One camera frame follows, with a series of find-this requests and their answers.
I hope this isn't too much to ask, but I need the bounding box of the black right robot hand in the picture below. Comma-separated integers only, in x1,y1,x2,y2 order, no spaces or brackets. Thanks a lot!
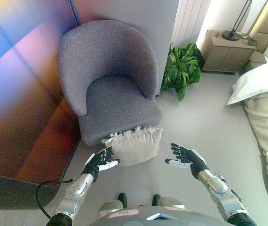
165,143,209,180

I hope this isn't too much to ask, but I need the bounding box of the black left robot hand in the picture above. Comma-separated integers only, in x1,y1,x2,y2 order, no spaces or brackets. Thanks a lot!
83,146,121,183

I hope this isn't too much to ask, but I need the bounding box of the beige fringed pillow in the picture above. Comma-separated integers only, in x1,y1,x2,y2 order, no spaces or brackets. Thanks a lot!
102,126,164,167

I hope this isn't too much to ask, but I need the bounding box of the large white bed pillow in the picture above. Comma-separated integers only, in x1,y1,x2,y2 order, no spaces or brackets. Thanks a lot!
227,57,268,106

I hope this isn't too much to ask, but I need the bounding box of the silver right robot leg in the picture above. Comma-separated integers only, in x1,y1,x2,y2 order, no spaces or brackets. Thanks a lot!
152,194,186,210

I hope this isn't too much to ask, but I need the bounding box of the dark grey robot torso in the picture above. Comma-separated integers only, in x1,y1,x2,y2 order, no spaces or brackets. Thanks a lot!
90,207,233,226

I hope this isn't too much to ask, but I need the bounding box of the green leafy potted plant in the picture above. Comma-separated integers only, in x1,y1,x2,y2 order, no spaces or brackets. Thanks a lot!
161,42,203,102

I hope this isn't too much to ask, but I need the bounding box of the reddish brown wooden table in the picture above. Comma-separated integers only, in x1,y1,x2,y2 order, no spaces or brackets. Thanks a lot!
0,0,82,210

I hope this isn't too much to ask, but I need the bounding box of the beige wooden nightstand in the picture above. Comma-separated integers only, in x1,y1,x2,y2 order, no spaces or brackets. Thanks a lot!
199,29,257,73

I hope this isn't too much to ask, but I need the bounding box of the grey fabric armchair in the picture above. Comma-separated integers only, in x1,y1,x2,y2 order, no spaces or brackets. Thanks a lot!
57,20,163,147

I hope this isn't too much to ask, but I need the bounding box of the black floor lamp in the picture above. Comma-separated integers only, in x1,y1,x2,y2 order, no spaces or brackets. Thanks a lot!
221,0,252,41

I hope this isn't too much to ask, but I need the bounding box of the thick black wrist cable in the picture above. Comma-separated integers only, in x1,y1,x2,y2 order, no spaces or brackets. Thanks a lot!
35,178,79,218

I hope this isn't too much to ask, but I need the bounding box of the black tangled charger cable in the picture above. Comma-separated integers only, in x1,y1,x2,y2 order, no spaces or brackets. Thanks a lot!
239,32,258,47

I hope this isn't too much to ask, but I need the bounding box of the white ribbed wall panel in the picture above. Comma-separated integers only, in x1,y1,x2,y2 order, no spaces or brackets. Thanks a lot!
171,0,212,44

